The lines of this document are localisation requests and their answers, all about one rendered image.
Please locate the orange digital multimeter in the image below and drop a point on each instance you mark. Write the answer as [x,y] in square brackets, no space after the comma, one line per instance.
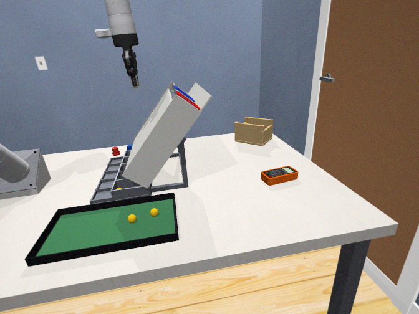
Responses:
[279,175]

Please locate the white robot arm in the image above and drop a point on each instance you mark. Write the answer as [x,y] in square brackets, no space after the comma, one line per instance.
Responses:
[13,169]

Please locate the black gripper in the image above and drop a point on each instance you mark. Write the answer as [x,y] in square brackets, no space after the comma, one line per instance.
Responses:
[126,41]

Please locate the wooden crate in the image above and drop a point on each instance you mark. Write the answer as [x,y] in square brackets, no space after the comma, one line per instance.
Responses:
[254,131]

